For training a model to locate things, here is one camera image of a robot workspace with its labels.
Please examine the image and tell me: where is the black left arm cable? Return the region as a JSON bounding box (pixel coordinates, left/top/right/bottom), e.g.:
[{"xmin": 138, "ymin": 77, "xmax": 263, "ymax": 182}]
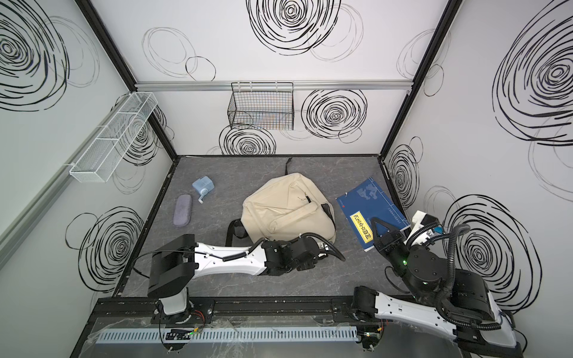
[{"xmin": 299, "ymin": 232, "xmax": 346, "ymax": 263}]

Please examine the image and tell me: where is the black corrugated cable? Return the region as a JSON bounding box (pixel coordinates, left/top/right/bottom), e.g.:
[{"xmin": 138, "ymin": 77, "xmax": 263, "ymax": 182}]
[{"xmin": 404, "ymin": 221, "xmax": 502, "ymax": 332}]

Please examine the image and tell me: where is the light blue pencil sharpener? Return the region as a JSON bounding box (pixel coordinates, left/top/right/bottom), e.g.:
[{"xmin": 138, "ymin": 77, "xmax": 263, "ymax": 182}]
[{"xmin": 192, "ymin": 176, "xmax": 215, "ymax": 204}]

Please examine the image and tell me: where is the purple pencil case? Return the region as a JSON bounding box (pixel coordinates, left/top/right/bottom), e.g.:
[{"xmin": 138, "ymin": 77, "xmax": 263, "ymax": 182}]
[{"xmin": 172, "ymin": 194, "xmax": 192, "ymax": 228}]

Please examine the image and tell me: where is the dark blue book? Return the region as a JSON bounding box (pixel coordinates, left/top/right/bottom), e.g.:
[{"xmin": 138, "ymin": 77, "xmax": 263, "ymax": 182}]
[{"xmin": 337, "ymin": 178, "xmax": 410, "ymax": 252}]

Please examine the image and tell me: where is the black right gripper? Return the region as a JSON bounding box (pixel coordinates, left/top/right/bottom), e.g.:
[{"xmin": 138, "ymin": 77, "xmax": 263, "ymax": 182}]
[{"xmin": 364, "ymin": 218, "xmax": 428, "ymax": 301}]

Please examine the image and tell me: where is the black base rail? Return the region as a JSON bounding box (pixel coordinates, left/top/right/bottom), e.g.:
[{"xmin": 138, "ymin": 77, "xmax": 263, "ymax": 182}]
[{"xmin": 90, "ymin": 295, "xmax": 377, "ymax": 324}]

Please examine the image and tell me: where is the black wire basket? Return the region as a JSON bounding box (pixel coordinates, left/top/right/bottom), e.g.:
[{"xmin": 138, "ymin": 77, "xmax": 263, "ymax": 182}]
[{"xmin": 227, "ymin": 81, "xmax": 295, "ymax": 131}]

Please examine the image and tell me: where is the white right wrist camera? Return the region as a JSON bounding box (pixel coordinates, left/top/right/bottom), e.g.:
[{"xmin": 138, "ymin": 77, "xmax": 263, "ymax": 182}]
[{"xmin": 406, "ymin": 210, "xmax": 444, "ymax": 246}]

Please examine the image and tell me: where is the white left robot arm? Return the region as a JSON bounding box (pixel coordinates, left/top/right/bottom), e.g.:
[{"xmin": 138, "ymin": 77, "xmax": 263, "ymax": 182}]
[{"xmin": 147, "ymin": 233, "xmax": 346, "ymax": 316}]

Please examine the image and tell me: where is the cream canvas backpack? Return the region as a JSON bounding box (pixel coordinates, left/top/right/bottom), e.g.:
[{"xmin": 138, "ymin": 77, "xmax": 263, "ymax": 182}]
[{"xmin": 225, "ymin": 172, "xmax": 337, "ymax": 246}]

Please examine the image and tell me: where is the white slotted cable duct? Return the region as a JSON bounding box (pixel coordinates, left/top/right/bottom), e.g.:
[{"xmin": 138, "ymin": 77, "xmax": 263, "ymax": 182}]
[{"xmin": 95, "ymin": 326, "xmax": 359, "ymax": 344}]

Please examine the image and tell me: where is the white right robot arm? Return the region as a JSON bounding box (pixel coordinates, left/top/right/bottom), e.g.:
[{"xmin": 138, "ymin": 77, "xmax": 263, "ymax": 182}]
[{"xmin": 351, "ymin": 217, "xmax": 524, "ymax": 357}]

